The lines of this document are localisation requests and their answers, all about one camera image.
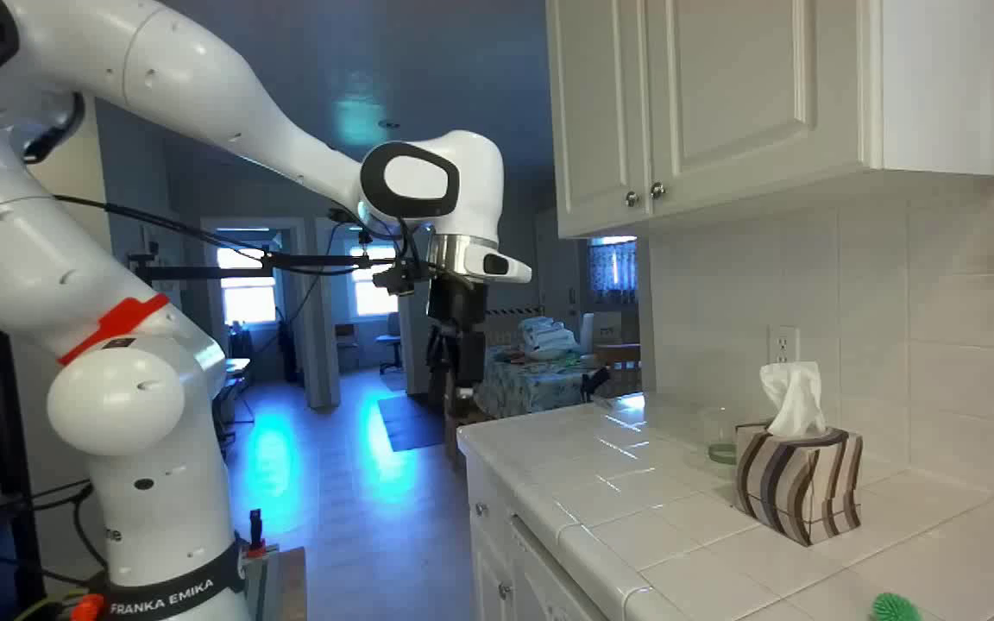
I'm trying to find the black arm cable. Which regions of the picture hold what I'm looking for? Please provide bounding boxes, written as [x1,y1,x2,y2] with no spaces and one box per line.
[52,191,414,280]

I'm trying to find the small green object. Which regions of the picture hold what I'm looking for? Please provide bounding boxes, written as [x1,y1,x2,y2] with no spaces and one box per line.
[867,589,924,621]

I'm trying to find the orange red plug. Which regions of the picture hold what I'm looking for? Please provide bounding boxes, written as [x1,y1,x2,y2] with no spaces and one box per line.
[67,589,109,621]

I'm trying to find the white tissue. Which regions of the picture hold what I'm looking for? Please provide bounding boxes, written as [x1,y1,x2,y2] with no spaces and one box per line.
[754,359,830,443]

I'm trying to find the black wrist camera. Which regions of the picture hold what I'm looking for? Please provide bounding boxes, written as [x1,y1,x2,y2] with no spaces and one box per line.
[370,258,432,298]

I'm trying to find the bed with patterned bedding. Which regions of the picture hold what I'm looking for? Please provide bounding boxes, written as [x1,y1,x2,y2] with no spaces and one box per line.
[482,314,646,421]

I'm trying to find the dark floor rug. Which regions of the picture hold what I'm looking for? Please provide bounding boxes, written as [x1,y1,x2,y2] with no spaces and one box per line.
[377,389,452,454]

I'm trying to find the black base cable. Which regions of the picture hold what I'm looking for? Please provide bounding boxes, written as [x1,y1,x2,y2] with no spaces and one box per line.
[27,480,102,580]

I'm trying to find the black red clamp handle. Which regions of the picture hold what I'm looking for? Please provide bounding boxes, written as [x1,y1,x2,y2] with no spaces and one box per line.
[246,509,270,563]

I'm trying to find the bright room window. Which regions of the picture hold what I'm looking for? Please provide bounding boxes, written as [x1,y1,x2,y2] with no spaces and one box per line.
[345,234,404,320]
[215,234,283,333]

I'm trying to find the white wall outlet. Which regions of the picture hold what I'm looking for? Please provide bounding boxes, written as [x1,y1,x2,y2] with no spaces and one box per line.
[767,325,805,382]

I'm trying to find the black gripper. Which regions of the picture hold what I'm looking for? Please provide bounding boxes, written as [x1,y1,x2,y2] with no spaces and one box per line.
[423,272,489,389]

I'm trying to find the black stand pole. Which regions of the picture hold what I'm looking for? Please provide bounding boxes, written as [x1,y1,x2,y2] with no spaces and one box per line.
[0,308,48,613]

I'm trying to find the blue tinted small window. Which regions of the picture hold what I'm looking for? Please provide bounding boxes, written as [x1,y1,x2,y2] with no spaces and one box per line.
[582,234,643,311]

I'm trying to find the white counter base cabinet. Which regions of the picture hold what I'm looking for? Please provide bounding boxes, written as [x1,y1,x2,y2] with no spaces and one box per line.
[461,448,613,621]

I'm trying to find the brown striped tissue box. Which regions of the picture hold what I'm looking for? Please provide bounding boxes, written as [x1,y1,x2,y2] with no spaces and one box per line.
[733,418,867,549]

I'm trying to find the black horizontal boom bar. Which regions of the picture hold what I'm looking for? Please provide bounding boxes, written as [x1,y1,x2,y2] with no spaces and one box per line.
[126,252,397,282]

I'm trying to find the robot mounting table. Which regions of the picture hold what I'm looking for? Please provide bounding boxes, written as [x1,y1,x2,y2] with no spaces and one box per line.
[241,544,309,621]

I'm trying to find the orange strap on arm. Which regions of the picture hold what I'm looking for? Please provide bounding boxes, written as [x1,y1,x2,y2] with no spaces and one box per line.
[56,289,171,371]

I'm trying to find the white upper wall cabinet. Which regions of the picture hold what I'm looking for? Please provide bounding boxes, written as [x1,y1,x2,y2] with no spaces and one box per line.
[540,0,994,241]

